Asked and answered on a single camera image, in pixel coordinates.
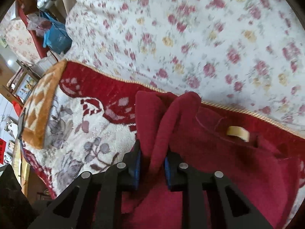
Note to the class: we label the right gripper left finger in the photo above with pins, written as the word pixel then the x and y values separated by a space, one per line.
pixel 94 200

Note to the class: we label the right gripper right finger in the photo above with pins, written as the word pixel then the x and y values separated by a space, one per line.
pixel 210 200

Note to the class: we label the dark red knit garment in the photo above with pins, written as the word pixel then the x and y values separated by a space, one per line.
pixel 267 169

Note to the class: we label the beige garment label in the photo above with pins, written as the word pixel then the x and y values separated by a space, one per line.
pixel 239 132

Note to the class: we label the orange patterned plush blanket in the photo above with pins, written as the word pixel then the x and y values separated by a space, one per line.
pixel 35 113

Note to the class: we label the white red floral plush blanket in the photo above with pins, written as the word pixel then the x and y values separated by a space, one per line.
pixel 77 139

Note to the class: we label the wooden side shelf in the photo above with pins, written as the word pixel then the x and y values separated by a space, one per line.
pixel 22 82

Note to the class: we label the floral white bed sheet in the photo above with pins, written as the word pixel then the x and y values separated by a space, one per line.
pixel 247 54

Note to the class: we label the blue plastic bag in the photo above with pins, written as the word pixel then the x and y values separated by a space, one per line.
pixel 56 38

